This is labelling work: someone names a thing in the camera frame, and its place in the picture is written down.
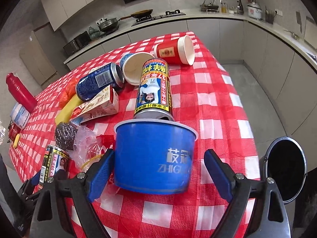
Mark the cleaver knife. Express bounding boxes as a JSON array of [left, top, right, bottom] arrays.
[[296, 11, 303, 33]]

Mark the black trash bin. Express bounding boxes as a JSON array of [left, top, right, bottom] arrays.
[[259, 136, 307, 204]]

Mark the white rice cooker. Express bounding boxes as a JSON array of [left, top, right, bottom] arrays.
[[247, 2, 262, 20]]

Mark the steel wool scrubber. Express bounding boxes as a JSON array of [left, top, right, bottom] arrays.
[[55, 122, 78, 151]]

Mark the orange oil bottle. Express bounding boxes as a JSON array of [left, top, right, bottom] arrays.
[[221, 2, 227, 13]]

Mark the gas stove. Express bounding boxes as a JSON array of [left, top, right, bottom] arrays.
[[132, 9, 185, 26]]

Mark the white cutting board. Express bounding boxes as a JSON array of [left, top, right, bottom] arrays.
[[304, 16, 317, 50]]

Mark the white blue paper bowl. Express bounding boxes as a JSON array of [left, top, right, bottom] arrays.
[[119, 52, 154, 86]]

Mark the white blue jar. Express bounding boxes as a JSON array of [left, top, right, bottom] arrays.
[[10, 103, 30, 130]]

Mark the black lidded pan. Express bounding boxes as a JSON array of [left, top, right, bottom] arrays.
[[98, 18, 120, 32]]

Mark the red paper cup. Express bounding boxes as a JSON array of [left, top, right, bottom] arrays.
[[154, 35, 195, 66]]

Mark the wok on stove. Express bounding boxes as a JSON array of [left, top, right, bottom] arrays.
[[120, 9, 153, 20]]

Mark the utensil holder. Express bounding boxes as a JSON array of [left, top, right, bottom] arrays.
[[264, 7, 277, 24]]

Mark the orange plastic bag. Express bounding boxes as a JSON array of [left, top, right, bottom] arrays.
[[59, 78, 79, 109]]

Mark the black microwave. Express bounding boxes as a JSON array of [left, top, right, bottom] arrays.
[[63, 31, 91, 56]]

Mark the dark wine bottle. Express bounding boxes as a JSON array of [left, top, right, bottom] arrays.
[[236, 0, 244, 15]]

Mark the blue Pepsi can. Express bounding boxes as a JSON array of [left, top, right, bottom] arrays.
[[75, 62, 125, 102]]

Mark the red bottle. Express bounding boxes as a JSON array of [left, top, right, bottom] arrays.
[[6, 73, 38, 113]]

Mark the yellow black drink can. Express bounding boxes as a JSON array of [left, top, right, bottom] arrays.
[[134, 58, 174, 121]]

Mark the clear plastic bag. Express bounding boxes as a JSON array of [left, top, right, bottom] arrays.
[[69, 126, 115, 173]]

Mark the red checkered tablecloth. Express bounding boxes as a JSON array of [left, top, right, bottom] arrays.
[[9, 32, 260, 237]]

